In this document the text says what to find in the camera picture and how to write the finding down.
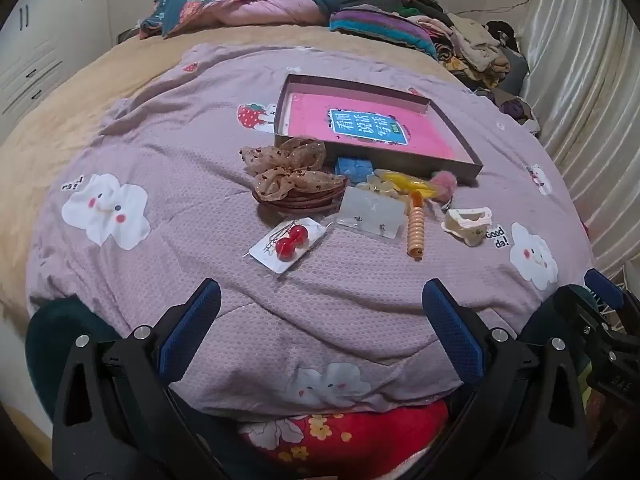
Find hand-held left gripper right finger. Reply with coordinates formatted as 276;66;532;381
421;278;588;480

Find pink book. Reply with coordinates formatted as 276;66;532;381
280;91;468;160

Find pile of clothes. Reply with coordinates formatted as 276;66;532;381
400;0;526;92

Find dark teal cloth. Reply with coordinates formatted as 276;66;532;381
520;285;596;378
25;295;126;413

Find dark shallow cardboard box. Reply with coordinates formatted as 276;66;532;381
273;74;484;185

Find brown dotted bow scrunchie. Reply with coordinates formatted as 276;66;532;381
240;136;347;202

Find grey blue cushion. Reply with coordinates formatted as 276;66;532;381
502;47;530;97

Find orange spiral hair tie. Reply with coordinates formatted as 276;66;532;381
406;192;426;260

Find blue square hair accessory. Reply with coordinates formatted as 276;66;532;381
335;156;375;182

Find white wardrobe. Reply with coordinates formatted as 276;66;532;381
0;0;112;128

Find bag of clothes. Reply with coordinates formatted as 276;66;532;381
492;87;542;136

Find cream white hair claw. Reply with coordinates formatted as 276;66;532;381
442;206;492;247

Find clear earring packet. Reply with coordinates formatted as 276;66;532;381
334;186;407;242

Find yellow bracelets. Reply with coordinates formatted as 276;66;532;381
375;169;442;206

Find pink pompom hair clip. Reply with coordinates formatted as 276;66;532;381
425;170;457;205

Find striped pillow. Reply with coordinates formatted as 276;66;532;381
329;5;441;58

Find strawberry print quilt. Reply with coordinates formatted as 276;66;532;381
139;0;341;41

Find cream curtain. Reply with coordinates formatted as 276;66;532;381
519;0;640;281

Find wall cable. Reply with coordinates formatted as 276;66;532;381
447;0;548;17

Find purple printed blanket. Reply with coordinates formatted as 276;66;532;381
25;42;598;421

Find red ball earrings on card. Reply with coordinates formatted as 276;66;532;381
248;217;328;275

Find brown hair band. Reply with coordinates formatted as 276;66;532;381
252;182;349;212

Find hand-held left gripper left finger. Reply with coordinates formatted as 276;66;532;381
51;277;241;480

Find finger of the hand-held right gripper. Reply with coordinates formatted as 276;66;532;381
584;268;626;311
552;285;608;342

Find red floral cloth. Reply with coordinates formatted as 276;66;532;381
237;400;451;467

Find translucent beige hair claw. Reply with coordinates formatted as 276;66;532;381
364;176;405;199

